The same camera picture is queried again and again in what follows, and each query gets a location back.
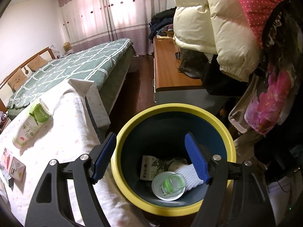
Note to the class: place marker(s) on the red dotted puffer jacket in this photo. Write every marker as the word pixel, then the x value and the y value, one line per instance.
pixel 255 4

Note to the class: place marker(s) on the pink white curtain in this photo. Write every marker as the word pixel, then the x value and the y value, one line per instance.
pixel 88 23

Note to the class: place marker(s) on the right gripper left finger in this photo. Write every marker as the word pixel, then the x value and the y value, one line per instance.
pixel 50 204

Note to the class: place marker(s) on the pink strawberry milk carton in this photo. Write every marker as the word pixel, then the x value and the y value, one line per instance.
pixel 12 166

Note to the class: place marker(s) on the left brown bear pillow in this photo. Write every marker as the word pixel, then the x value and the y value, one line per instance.
pixel 16 81

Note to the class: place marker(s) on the green checked bed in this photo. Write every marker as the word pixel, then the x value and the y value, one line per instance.
pixel 105 64

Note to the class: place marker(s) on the small wicker basket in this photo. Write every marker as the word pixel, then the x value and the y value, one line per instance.
pixel 67 46

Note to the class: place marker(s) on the green white carton box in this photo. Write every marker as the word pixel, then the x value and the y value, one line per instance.
pixel 151 167

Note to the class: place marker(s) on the dark clothes pile by curtain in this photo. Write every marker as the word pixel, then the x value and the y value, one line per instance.
pixel 160 20

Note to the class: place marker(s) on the right brown bear pillow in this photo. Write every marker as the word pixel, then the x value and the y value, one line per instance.
pixel 37 63

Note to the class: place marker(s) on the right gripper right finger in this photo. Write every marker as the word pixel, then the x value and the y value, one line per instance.
pixel 250 204

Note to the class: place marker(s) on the white foam fruit net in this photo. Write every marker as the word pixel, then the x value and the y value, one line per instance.
pixel 190 175

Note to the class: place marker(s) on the wooden desk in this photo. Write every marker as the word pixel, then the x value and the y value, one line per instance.
pixel 172 86

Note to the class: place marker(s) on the white dotted table cloth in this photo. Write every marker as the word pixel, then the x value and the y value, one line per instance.
pixel 68 134

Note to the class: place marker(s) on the cream puffer jacket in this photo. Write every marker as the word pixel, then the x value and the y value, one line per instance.
pixel 218 27

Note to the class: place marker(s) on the wooden headboard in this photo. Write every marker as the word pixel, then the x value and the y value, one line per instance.
pixel 24 64

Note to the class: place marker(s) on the yellow rimmed trash bin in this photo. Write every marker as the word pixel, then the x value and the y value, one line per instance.
pixel 159 131

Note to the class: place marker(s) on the floral pink scarf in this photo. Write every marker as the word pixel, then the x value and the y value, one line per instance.
pixel 270 97

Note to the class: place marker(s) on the brown bear pillow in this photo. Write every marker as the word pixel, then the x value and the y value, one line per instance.
pixel 37 63
pixel 16 81

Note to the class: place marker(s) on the white green aloe bottle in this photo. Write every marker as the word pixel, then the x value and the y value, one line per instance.
pixel 37 115

